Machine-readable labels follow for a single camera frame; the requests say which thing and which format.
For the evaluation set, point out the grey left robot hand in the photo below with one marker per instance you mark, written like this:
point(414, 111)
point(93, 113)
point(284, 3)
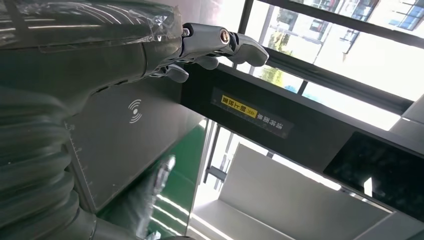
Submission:
point(82, 56)

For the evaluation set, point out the black inbound scanner machine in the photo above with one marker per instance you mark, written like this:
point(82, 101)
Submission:
point(298, 139)

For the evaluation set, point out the black yellow label sticker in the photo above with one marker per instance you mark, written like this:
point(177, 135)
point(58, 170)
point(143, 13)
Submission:
point(251, 112)

